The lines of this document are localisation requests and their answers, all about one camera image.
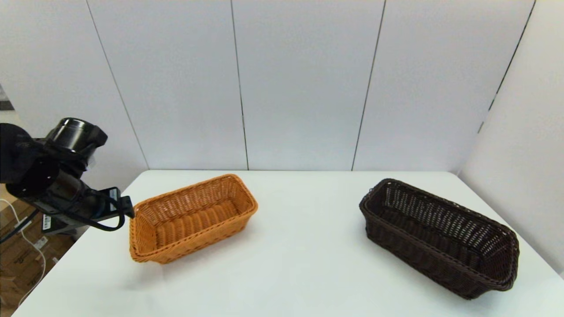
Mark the brown cardboard box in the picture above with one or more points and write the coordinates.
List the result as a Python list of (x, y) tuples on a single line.
[(9, 220), (22, 268)]

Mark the orange wicker basket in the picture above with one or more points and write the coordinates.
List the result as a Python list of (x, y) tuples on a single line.
[(189, 246)]

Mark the dark grey wall ledge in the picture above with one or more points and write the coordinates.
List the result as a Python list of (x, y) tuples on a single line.
[(5, 105)]

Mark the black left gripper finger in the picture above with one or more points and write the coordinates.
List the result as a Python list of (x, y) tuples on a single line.
[(127, 208)]

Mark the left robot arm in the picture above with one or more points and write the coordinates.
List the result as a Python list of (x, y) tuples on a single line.
[(26, 167)]

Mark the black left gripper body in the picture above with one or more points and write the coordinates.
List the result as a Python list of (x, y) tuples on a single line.
[(83, 204)]

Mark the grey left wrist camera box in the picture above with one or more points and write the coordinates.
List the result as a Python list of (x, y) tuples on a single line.
[(53, 223)]

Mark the dark brown wicker basket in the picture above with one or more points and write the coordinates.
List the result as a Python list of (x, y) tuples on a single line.
[(423, 259)]

